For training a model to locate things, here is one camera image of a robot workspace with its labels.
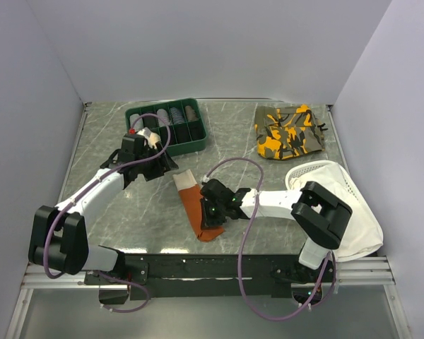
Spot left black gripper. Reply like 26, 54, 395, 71
135, 141, 178, 182

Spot orange underwear beige waistband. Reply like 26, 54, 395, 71
172, 169, 225, 242

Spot green divided organizer tray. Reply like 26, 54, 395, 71
124, 98, 207, 157

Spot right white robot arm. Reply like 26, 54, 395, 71
200, 179, 353, 282

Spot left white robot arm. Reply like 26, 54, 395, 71
28, 129, 178, 284

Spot beige rolled underwear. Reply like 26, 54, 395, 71
141, 128, 161, 148

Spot dark grey rolled sock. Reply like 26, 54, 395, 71
143, 116, 158, 129

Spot grey striped rolled sock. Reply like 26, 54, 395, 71
129, 114, 143, 131

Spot blue striped rolled sock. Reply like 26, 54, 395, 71
170, 107, 185, 124

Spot white grey rolled sock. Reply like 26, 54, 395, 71
156, 108, 171, 126

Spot brown rolled sock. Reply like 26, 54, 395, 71
184, 105, 199, 121

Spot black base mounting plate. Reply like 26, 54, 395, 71
84, 254, 336, 304

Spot camouflage orange shorts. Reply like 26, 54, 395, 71
254, 104, 327, 160

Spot white laundry basket with cloth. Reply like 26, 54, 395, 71
285, 160, 384, 262

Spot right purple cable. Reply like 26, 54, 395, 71
201, 157, 337, 321

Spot purple cable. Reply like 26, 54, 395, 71
42, 112, 172, 314
201, 157, 337, 321

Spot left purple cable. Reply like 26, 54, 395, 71
42, 112, 172, 314

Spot aluminium rail frame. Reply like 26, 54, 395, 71
20, 257, 395, 290

